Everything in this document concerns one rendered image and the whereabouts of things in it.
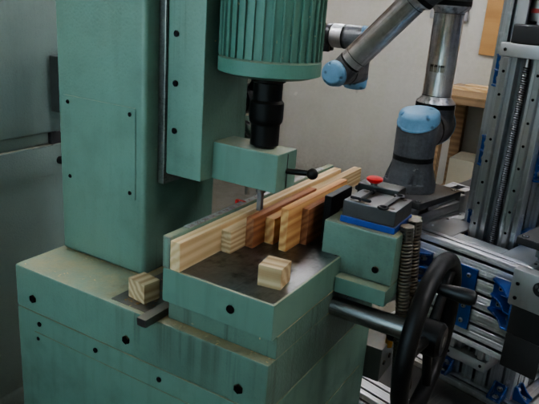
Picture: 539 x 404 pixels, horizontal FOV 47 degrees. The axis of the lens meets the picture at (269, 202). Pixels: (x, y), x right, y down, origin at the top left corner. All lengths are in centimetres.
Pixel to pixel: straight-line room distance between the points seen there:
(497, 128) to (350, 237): 79
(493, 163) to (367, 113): 294
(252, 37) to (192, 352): 51
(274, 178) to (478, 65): 342
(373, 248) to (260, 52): 38
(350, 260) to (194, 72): 42
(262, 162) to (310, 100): 379
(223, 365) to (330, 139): 390
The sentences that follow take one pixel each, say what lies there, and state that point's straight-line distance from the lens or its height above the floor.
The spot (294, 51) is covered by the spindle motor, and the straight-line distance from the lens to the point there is 100.
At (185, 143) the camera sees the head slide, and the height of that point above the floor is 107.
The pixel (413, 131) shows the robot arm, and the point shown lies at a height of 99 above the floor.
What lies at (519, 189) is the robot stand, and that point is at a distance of 176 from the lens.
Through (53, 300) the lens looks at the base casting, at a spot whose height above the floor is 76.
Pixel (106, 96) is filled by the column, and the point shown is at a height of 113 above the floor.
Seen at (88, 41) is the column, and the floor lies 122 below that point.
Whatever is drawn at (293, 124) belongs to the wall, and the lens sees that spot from 494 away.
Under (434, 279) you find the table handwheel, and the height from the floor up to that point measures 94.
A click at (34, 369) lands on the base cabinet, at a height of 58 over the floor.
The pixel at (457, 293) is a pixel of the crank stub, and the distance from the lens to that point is 97.
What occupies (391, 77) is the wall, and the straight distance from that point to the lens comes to 457.
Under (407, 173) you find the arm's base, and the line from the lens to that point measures 179.
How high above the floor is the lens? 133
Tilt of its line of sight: 19 degrees down
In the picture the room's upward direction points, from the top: 4 degrees clockwise
